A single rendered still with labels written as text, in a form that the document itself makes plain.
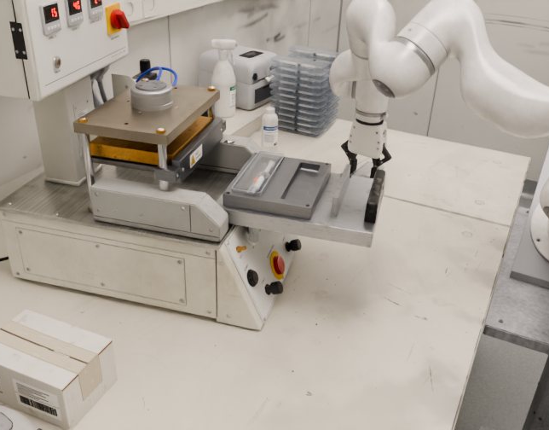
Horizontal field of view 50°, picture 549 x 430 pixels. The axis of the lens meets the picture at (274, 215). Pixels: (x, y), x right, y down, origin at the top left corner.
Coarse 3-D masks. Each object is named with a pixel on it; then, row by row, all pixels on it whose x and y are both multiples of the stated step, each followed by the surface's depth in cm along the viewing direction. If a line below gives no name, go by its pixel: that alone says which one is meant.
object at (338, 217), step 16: (336, 176) 121; (352, 176) 122; (336, 192) 106; (352, 192) 115; (368, 192) 115; (224, 208) 108; (320, 208) 109; (336, 208) 105; (352, 208) 109; (240, 224) 108; (256, 224) 107; (272, 224) 106; (288, 224) 106; (304, 224) 105; (320, 224) 104; (336, 224) 104; (352, 224) 104; (368, 224) 104; (336, 240) 104; (352, 240) 104; (368, 240) 103
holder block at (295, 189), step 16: (288, 160) 121; (304, 160) 121; (288, 176) 115; (304, 176) 118; (320, 176) 115; (224, 192) 108; (272, 192) 109; (288, 192) 112; (304, 192) 112; (320, 192) 111; (240, 208) 108; (256, 208) 107; (272, 208) 106; (288, 208) 105; (304, 208) 104
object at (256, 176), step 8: (264, 152) 122; (272, 152) 122; (256, 160) 118; (264, 160) 118; (272, 160) 118; (248, 168) 115; (256, 168) 115; (264, 168) 115; (272, 168) 115; (240, 176) 112; (248, 176) 112; (256, 176) 112; (264, 176) 112; (240, 184) 109; (248, 184) 109; (256, 184) 109; (264, 184) 109
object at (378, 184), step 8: (376, 176) 113; (384, 176) 114; (376, 184) 110; (376, 192) 107; (368, 200) 104; (376, 200) 104; (368, 208) 104; (376, 208) 104; (368, 216) 104; (376, 216) 105
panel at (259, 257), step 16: (240, 240) 112; (272, 240) 125; (288, 240) 133; (240, 256) 110; (256, 256) 116; (272, 256) 123; (288, 256) 131; (240, 272) 109; (272, 272) 121; (256, 288) 113; (256, 304) 112; (272, 304) 118
